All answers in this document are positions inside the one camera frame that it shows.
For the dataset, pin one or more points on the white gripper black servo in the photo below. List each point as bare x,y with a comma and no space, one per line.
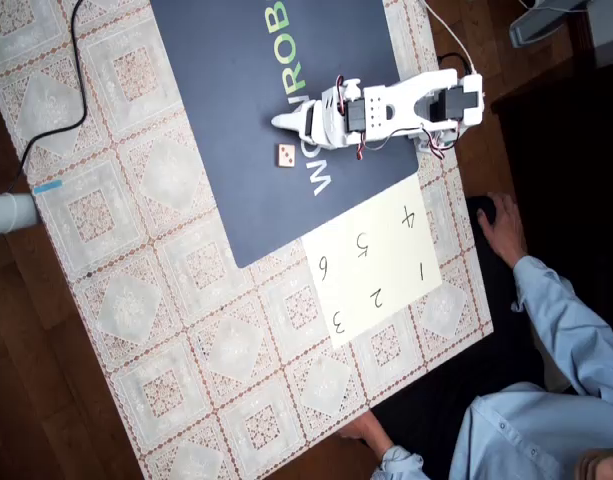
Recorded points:
297,121

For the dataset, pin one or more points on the small dice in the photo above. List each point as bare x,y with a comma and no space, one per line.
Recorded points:
285,157

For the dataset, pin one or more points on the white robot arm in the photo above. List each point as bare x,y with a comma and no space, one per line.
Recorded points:
401,97

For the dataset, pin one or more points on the left forearm light blue sleeve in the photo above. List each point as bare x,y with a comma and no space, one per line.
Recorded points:
398,465

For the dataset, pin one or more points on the right forearm light blue sleeve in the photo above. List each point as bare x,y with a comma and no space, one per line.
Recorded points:
571,325

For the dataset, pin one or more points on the person's right hand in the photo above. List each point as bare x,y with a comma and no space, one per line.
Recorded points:
508,230

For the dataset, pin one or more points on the person's left hand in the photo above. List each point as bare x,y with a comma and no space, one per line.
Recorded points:
368,430

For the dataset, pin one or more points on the dark blue WOWROBO mat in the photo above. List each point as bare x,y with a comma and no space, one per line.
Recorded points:
236,100

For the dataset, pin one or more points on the cream paper sheet with numbers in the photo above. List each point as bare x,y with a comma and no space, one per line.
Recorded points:
386,260

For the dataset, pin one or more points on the black object under hand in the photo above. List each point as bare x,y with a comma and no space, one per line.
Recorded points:
482,204

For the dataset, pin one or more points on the white lace tablecloth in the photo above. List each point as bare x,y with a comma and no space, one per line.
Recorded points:
136,310

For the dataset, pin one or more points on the blue tape strip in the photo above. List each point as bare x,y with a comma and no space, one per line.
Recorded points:
48,187

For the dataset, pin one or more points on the grey stand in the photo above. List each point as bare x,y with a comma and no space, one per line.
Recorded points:
536,22

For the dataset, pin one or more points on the white plastic tube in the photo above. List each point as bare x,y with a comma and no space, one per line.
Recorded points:
8,214

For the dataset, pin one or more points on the light grey box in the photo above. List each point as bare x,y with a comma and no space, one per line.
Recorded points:
608,35

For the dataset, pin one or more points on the person in light blue shirt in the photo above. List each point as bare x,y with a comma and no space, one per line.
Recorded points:
521,435

